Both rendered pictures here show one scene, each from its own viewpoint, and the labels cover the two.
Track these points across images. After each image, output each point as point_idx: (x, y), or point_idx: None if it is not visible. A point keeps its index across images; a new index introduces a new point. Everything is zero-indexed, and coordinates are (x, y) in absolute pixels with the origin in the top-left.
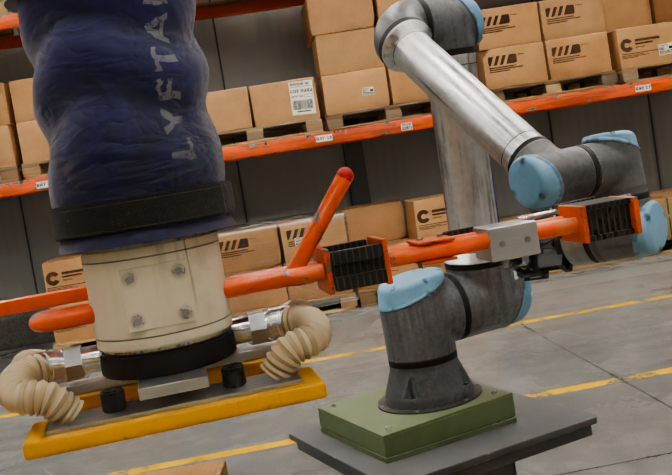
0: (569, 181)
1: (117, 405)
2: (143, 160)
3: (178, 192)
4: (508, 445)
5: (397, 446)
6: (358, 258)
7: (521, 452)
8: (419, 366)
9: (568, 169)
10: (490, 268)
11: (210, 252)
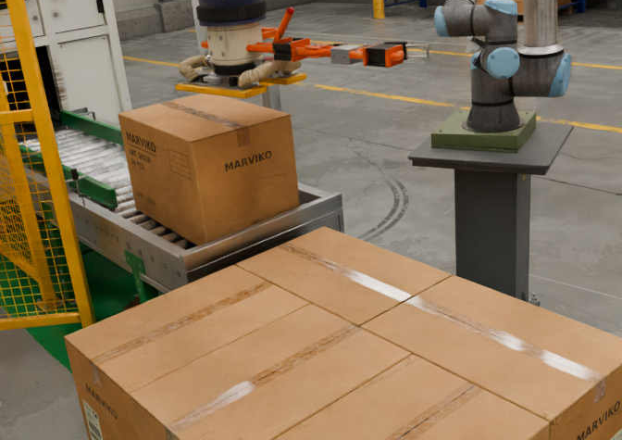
0: (451, 26)
1: (202, 80)
2: None
3: (216, 9)
4: (480, 160)
5: (438, 141)
6: (280, 48)
7: (491, 168)
8: (476, 104)
9: (451, 19)
10: (530, 58)
11: (238, 32)
